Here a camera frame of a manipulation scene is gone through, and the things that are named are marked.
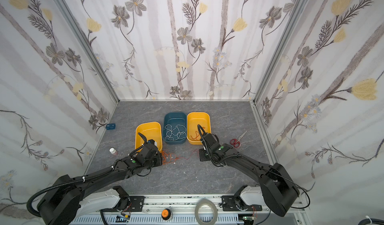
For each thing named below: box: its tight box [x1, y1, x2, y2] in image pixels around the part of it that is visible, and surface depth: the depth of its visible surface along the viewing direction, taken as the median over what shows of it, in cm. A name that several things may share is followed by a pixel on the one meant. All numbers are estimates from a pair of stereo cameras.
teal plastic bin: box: [163, 112, 187, 145], surface depth 103 cm
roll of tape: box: [194, 198, 218, 225], surface depth 69 cm
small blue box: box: [105, 123, 116, 130], surface depth 106 cm
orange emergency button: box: [161, 208, 172, 221], surface depth 66 cm
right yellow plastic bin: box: [186, 112, 212, 145], surface depth 105 cm
